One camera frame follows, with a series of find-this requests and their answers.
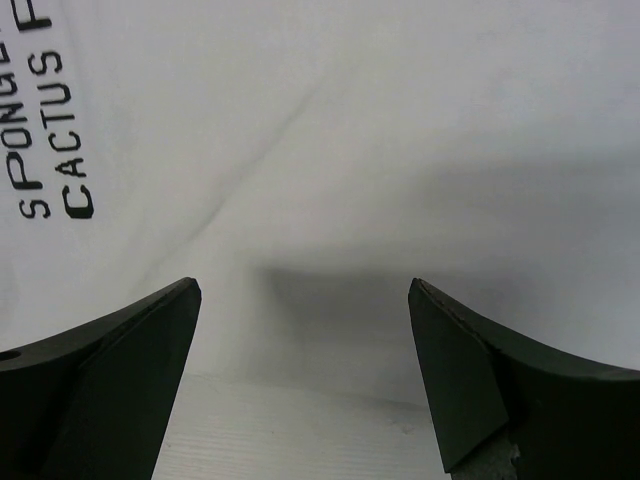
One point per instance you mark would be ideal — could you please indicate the white cartoon print t-shirt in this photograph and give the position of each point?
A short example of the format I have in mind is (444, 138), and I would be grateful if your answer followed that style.
(305, 160)

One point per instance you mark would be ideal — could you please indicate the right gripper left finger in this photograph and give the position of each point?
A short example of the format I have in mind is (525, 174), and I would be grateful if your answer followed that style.
(94, 402)

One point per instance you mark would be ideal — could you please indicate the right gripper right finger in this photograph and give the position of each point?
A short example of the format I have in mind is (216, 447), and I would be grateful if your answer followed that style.
(505, 406)

